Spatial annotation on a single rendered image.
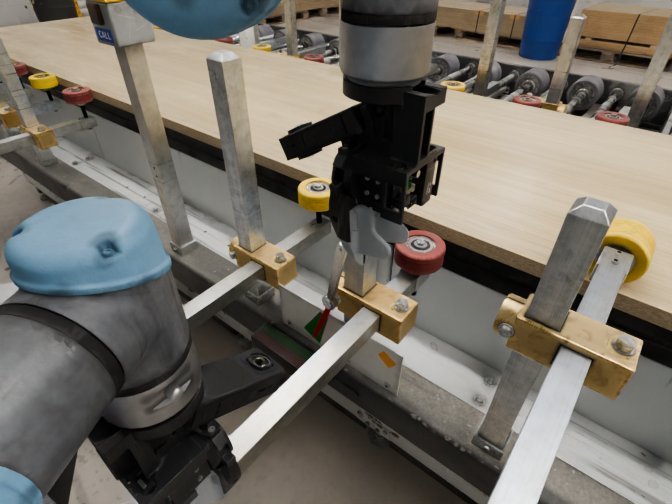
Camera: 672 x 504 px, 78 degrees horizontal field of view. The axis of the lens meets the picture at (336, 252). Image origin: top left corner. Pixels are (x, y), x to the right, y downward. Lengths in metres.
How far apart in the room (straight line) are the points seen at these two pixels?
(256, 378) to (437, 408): 0.39
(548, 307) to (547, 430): 0.13
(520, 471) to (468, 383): 0.48
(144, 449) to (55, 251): 0.18
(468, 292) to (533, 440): 0.43
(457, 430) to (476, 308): 0.23
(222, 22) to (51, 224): 0.14
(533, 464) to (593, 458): 0.46
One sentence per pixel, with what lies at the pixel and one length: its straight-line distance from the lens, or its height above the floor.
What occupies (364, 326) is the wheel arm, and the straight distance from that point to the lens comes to 0.60.
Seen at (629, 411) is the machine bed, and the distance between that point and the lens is 0.87.
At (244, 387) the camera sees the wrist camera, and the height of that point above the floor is 0.98.
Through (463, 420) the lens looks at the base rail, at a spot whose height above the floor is 0.70.
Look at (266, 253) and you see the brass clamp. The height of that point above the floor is 0.83.
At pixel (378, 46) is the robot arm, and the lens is 0.34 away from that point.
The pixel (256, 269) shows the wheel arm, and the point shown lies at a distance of 0.76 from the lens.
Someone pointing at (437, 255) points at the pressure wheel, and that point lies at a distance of 0.66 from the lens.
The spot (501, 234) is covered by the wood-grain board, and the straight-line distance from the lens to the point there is 0.75.
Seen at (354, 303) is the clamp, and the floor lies 0.86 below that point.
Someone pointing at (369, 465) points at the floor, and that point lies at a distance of 1.44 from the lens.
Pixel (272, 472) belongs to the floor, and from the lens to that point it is 1.45.
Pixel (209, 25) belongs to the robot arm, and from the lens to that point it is 0.20.
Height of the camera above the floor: 1.31
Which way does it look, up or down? 38 degrees down
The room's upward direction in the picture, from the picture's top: straight up
